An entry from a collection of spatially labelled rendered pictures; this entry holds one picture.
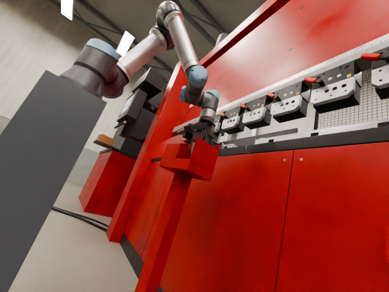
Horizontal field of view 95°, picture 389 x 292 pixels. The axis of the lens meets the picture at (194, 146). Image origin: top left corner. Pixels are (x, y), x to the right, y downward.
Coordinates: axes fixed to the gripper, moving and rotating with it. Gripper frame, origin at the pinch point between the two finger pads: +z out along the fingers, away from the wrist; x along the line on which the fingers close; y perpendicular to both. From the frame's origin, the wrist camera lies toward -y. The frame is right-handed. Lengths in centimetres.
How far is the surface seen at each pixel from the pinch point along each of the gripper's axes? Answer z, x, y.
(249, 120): -33.9, -4.5, 33.0
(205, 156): -1.4, -4.9, 1.7
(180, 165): 5.2, -0.6, -6.9
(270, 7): -140, 1, 43
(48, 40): -368, 749, -116
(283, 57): -74, -19, 34
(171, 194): 17.5, 5.2, -2.9
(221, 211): 19.6, -8.5, 16.7
